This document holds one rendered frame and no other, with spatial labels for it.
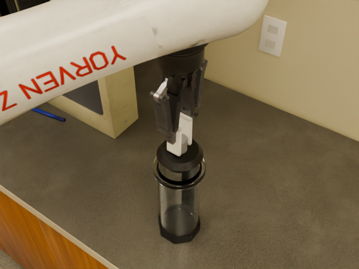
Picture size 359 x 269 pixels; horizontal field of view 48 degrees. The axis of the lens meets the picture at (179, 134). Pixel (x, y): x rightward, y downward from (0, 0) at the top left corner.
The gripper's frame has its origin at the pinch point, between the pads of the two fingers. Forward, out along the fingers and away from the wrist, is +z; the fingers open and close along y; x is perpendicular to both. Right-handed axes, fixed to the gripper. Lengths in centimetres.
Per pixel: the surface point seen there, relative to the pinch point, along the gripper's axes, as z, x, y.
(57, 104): 30, -56, -12
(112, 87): 13.6, -32.4, -14.9
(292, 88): 24, 2, -56
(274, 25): 5, -7, -55
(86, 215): 31.4, -20.1, 11.0
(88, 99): 24, -44, -15
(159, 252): 31.3, 0.5, 8.3
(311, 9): -2, 2, -56
